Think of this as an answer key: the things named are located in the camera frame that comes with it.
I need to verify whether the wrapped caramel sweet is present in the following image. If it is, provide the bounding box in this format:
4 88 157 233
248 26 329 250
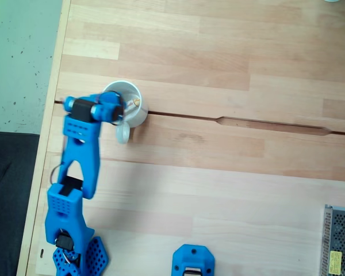
125 97 141 112

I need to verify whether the white printed mug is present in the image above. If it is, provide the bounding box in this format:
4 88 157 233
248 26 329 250
99 80 149 144

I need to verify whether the metal mesh power supply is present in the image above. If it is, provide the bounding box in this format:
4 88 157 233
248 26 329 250
320 204 345 276

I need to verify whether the blue post mount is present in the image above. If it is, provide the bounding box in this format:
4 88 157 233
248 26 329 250
171 244 216 276

